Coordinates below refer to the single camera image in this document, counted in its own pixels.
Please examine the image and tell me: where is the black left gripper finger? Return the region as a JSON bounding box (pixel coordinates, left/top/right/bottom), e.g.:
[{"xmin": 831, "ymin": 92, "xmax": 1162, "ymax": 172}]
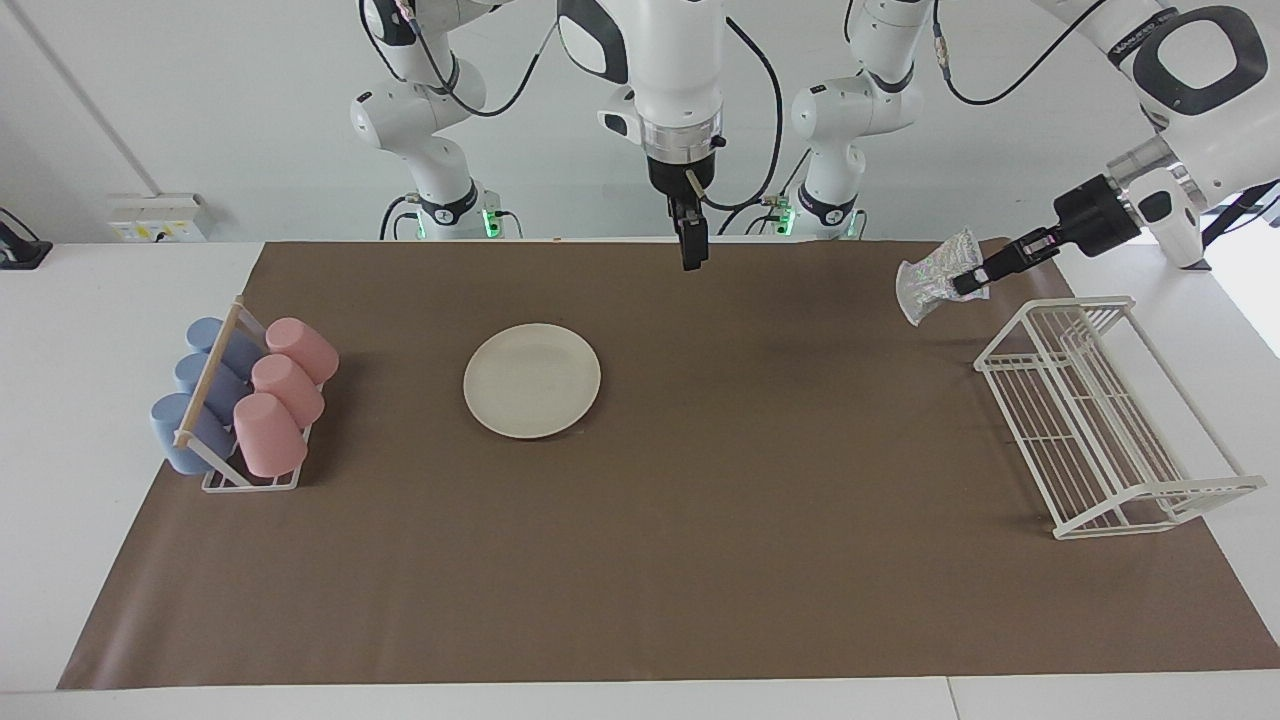
[{"xmin": 952, "ymin": 250, "xmax": 1013, "ymax": 297}]

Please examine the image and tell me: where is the cream round plate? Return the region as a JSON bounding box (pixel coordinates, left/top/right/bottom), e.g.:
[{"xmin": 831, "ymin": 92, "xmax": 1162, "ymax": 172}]
[{"xmin": 462, "ymin": 322, "xmax": 603, "ymax": 441}]

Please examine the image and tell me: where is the brown table mat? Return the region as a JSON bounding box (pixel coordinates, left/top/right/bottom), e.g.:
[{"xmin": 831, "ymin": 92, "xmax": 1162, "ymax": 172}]
[{"xmin": 57, "ymin": 238, "xmax": 1280, "ymax": 691}]

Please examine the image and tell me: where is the pink plastic cup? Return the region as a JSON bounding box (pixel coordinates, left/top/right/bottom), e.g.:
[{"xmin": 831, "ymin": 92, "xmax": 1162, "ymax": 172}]
[
  {"xmin": 264, "ymin": 317, "xmax": 340, "ymax": 386},
  {"xmin": 232, "ymin": 392, "xmax": 309, "ymax": 479},
  {"xmin": 250, "ymin": 354, "xmax": 326, "ymax": 429}
]

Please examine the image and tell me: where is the blue plastic cup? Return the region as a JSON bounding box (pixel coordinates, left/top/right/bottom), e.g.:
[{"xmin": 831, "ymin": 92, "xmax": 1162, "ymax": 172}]
[
  {"xmin": 173, "ymin": 352, "xmax": 253, "ymax": 426},
  {"xmin": 185, "ymin": 317, "xmax": 266, "ymax": 381},
  {"xmin": 149, "ymin": 392, "xmax": 239, "ymax": 476}
]

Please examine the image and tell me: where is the cup rack with wooden rod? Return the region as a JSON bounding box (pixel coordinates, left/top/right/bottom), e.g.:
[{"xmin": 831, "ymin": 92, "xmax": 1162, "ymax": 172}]
[{"xmin": 172, "ymin": 294, "xmax": 327, "ymax": 494}]

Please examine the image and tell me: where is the black table clamp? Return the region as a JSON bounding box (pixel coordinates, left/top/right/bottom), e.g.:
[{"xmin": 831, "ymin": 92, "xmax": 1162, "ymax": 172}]
[{"xmin": 0, "ymin": 206, "xmax": 54, "ymax": 272}]

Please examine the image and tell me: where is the black base cable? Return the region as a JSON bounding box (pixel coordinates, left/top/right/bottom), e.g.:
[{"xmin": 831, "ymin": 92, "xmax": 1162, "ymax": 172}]
[
  {"xmin": 378, "ymin": 193, "xmax": 421, "ymax": 242},
  {"xmin": 715, "ymin": 148, "xmax": 813, "ymax": 238}
]

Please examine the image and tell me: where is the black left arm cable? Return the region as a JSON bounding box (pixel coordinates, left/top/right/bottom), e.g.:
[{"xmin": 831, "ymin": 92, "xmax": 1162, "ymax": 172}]
[{"xmin": 930, "ymin": 0, "xmax": 1113, "ymax": 107}]

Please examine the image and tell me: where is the white wire dish rack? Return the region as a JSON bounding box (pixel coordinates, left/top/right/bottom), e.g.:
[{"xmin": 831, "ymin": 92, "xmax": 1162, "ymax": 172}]
[{"xmin": 973, "ymin": 294, "xmax": 1268, "ymax": 542}]

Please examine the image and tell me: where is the white wall power outlet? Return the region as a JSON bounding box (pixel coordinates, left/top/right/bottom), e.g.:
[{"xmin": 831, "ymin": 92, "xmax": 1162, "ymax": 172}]
[{"xmin": 107, "ymin": 192, "xmax": 209, "ymax": 245}]

